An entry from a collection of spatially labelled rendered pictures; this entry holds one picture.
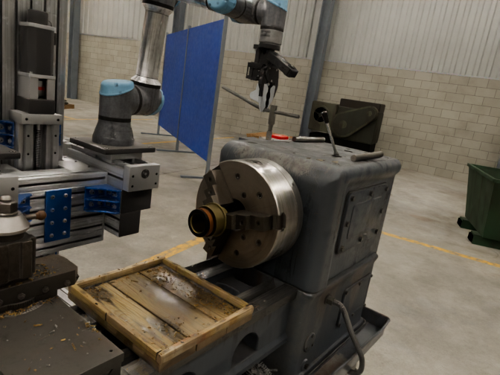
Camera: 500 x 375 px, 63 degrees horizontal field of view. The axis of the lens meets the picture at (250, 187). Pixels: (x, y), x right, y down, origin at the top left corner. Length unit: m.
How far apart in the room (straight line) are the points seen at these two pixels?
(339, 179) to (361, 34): 10.36
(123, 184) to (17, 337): 0.76
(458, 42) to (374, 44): 1.93
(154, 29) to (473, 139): 9.79
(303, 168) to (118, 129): 0.71
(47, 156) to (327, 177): 0.96
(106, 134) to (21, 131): 0.27
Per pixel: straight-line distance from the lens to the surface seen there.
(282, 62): 1.32
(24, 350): 0.81
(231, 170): 1.15
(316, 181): 1.18
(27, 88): 1.51
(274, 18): 1.36
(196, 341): 0.94
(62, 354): 0.78
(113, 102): 1.54
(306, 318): 1.32
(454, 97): 10.92
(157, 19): 1.64
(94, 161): 1.61
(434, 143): 10.95
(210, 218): 1.04
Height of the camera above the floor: 1.44
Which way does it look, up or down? 14 degrees down
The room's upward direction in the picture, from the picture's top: 9 degrees clockwise
